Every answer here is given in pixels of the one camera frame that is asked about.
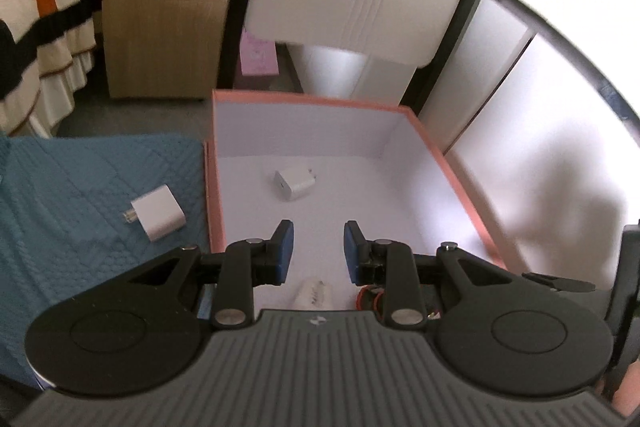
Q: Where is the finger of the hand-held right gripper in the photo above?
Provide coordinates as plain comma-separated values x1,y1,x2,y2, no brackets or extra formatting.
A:
521,272,597,294

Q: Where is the wooden nightstand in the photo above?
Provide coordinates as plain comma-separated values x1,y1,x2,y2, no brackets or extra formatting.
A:
101,0,242,100

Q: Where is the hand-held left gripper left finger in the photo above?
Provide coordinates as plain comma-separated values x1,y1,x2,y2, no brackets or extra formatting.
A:
120,219,296,329

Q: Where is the striped bed blanket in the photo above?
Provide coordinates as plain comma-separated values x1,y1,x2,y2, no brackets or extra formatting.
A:
0,0,106,138

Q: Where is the black framed white partition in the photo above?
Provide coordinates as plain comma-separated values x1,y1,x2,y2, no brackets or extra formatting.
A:
415,0,640,263

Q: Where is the large white charger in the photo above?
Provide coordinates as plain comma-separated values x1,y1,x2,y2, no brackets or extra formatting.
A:
123,185,187,244

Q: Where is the small white charger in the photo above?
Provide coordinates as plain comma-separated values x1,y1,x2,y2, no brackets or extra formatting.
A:
273,166,318,202

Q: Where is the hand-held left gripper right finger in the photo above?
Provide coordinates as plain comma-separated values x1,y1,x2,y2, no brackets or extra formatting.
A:
343,220,506,328

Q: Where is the pink cardboard box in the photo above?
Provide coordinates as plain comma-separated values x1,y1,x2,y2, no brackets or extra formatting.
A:
204,89,523,314

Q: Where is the blue quilted cloth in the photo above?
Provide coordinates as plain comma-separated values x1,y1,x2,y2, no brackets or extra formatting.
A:
0,133,208,390

